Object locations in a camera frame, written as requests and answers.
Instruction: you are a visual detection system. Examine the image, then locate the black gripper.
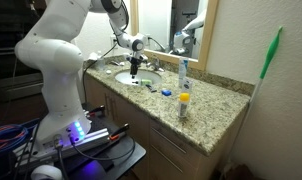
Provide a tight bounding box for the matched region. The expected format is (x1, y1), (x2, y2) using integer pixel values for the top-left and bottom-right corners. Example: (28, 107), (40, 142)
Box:
(128, 57), (141, 80)

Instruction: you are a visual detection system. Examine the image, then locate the green soap bottle black pump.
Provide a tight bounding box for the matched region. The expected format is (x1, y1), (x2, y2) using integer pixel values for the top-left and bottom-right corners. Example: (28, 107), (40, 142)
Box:
(132, 78), (154, 87)

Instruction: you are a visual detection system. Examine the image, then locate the chrome faucet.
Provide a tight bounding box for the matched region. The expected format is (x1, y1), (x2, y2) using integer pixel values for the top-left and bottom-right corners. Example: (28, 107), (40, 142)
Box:
(146, 56), (166, 73)

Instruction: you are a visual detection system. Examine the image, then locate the clear plastic bottle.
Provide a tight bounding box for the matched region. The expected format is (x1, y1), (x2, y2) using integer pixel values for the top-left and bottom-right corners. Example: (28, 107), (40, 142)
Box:
(96, 50), (106, 71)

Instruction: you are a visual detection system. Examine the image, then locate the white oval sink basin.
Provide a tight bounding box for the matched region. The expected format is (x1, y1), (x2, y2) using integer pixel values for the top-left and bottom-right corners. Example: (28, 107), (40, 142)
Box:
(114, 68), (163, 87)

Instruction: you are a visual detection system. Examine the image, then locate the wooden vanity cabinet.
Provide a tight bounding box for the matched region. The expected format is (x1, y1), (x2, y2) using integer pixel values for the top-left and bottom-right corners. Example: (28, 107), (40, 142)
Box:
(83, 73), (249, 180)

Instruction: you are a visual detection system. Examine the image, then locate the white paper packet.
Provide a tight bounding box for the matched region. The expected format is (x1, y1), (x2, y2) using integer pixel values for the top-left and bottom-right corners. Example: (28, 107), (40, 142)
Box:
(87, 52), (99, 62)

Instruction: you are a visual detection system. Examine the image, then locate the black orange clamp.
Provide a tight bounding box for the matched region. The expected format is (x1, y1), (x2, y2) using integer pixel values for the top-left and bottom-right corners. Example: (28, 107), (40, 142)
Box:
(108, 123), (131, 142)
(85, 104), (106, 118)

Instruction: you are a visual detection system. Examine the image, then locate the white tube yellow cap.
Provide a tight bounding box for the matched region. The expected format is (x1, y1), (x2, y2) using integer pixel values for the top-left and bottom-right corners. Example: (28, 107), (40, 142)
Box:
(177, 92), (191, 119)

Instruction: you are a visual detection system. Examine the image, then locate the black robot cart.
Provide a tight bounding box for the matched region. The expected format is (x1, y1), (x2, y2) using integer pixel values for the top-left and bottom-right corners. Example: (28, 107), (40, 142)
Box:
(10, 102), (147, 180)

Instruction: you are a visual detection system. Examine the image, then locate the wooden framed mirror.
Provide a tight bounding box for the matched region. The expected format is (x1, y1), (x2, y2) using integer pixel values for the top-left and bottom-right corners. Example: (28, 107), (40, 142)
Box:
(129, 0), (220, 72)

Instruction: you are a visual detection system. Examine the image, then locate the white round object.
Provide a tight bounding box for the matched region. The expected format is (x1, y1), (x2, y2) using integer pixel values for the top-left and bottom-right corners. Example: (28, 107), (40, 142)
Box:
(30, 164), (64, 180)

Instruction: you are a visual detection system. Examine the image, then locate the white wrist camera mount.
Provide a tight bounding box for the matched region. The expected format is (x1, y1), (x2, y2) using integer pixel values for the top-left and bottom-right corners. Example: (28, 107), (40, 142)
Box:
(123, 52), (149, 63)

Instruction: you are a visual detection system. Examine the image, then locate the white wall outlet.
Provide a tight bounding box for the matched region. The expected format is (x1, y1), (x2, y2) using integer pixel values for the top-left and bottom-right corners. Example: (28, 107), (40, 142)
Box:
(109, 35), (119, 50)

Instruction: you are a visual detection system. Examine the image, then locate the black power cable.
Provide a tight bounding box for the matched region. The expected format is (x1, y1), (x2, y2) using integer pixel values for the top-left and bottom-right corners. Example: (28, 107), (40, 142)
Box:
(81, 38), (118, 103)

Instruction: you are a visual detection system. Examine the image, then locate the aluminum base rail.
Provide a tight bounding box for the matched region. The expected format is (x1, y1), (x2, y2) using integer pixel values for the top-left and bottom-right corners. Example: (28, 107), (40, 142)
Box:
(13, 128), (111, 168)

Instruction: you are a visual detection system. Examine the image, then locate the black base cable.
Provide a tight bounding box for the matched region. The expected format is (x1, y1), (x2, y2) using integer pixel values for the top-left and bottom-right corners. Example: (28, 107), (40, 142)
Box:
(69, 133), (137, 162)
(52, 134), (71, 180)

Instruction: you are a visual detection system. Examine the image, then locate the green white mop handle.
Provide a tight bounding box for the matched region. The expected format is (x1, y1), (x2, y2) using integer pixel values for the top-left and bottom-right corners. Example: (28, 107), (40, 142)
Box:
(224, 25), (284, 172)

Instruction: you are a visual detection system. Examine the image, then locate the orange cable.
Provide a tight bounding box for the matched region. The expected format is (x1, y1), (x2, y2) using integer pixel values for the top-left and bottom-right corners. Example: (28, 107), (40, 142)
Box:
(0, 125), (28, 145)

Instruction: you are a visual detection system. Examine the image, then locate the blue cable coil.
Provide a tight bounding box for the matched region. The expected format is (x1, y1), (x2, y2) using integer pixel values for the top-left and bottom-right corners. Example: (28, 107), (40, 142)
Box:
(0, 118), (40, 158)

